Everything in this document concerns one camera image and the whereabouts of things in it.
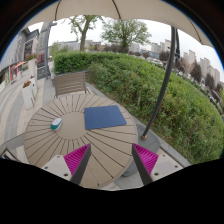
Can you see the green hedge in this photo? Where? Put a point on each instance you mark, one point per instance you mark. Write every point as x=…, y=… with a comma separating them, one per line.
x=184, y=117

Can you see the white planter box far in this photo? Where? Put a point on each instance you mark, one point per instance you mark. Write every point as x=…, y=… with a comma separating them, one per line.
x=31, y=59

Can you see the white planter box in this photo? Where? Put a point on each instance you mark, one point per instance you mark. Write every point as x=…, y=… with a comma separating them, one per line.
x=27, y=94
x=31, y=59

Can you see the dark curved umbrella pole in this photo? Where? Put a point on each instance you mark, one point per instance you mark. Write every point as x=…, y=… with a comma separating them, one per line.
x=174, y=53

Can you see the left tree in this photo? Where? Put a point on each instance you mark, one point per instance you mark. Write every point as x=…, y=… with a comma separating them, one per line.
x=81, y=24

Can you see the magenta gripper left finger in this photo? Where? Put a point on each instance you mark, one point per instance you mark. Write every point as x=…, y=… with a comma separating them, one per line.
x=70, y=167

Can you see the grey lamp post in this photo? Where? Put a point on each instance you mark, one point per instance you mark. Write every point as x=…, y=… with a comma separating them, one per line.
x=46, y=67

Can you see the tree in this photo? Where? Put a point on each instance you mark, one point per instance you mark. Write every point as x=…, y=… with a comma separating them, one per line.
x=125, y=32
x=81, y=24

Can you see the beige patio umbrella canopy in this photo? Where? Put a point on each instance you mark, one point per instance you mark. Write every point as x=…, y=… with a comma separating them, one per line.
x=156, y=10

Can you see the blue mouse pad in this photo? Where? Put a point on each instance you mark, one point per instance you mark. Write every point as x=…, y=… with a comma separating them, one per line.
x=103, y=117

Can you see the white planter box near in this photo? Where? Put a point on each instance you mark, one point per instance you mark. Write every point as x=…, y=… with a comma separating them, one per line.
x=27, y=94

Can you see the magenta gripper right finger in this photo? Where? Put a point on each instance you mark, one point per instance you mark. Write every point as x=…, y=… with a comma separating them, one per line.
x=152, y=166

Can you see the round grey umbrella base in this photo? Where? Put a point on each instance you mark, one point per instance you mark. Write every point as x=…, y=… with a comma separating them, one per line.
x=151, y=142

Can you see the slatted outdoor chair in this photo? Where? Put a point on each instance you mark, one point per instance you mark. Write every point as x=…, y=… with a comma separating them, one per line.
x=69, y=83

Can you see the right tree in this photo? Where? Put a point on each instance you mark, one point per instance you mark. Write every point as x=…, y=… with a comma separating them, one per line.
x=125, y=32

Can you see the white and teal computer mouse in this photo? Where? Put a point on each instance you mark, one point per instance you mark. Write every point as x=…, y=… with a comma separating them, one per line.
x=56, y=123

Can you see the round slatted wooden table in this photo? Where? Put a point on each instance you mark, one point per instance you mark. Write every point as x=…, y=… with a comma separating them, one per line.
x=110, y=147

